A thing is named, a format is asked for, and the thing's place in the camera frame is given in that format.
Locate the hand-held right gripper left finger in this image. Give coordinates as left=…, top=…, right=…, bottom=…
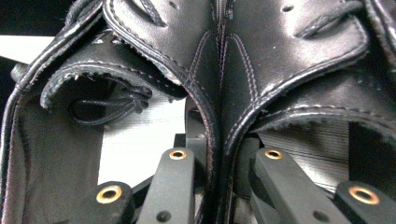
left=136, top=133, right=208, bottom=224

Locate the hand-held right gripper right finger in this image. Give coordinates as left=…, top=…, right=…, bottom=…
left=244, top=138, right=353, bottom=224

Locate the black leather shoe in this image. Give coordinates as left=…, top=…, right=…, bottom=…
left=214, top=0, right=396, bottom=224
left=0, top=0, right=223, bottom=224

